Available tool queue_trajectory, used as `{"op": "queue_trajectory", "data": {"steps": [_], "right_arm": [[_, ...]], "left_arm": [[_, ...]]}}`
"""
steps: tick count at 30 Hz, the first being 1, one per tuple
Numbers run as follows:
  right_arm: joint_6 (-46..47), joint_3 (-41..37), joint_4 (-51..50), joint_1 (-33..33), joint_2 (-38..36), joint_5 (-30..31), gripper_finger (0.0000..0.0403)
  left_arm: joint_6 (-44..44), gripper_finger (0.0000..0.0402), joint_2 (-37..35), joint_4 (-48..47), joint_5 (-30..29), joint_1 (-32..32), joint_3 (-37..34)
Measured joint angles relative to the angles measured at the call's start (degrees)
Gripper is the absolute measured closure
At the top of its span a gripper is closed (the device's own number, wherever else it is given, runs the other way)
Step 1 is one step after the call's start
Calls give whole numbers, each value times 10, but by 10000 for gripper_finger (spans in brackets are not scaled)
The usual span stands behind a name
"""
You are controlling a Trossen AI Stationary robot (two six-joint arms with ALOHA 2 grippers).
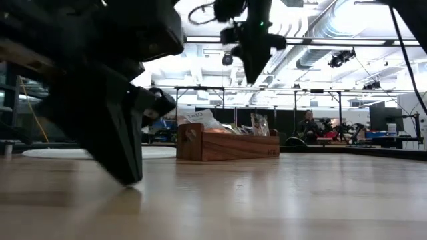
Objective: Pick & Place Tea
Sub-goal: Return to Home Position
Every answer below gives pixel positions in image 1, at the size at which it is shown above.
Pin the person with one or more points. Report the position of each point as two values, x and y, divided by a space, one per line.
308 128

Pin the black round spotlight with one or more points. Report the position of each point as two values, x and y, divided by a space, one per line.
227 59

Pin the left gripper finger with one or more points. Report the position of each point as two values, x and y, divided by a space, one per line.
160 103
106 133

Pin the black partition panels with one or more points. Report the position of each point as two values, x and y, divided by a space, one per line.
287 118

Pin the black office chair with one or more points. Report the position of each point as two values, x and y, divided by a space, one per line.
295 141

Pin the black ceiling camera cluster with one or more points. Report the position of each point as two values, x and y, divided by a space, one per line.
340 58

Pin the white cup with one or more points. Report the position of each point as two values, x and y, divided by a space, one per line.
7 148

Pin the white round mat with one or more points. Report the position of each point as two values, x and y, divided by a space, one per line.
156 152

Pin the black metal rack frame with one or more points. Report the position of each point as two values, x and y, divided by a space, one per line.
300 90

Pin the long light bar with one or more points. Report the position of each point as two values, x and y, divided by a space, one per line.
333 42

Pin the blue box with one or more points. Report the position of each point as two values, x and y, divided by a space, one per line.
377 134

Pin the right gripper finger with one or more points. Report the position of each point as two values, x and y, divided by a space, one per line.
255 68

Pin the white container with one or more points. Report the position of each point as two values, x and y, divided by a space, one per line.
392 128

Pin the white orange tea packet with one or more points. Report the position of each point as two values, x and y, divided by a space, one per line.
203 120

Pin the brown wooden compartment tray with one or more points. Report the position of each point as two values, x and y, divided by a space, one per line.
233 145

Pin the background black robot arm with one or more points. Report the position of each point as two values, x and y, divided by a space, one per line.
327 126
353 130

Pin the black monitor on arm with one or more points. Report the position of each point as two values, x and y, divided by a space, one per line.
385 118

